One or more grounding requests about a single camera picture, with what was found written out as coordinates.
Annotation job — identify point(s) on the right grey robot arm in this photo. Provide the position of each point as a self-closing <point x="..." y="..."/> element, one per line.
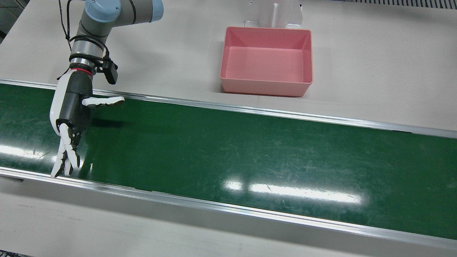
<point x="103" y="18"/>

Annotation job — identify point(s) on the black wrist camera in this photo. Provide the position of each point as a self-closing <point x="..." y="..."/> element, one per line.
<point x="111" y="71"/>

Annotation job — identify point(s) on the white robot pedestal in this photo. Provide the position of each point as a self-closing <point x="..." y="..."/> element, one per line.
<point x="273" y="12"/>

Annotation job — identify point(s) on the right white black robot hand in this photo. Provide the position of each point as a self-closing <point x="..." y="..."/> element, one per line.
<point x="73" y="107"/>

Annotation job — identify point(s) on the pink plastic box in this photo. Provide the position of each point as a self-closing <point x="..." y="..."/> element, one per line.
<point x="266" y="64"/>

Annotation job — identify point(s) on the green conveyor belt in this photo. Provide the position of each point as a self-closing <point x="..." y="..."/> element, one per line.
<point x="228" y="153"/>

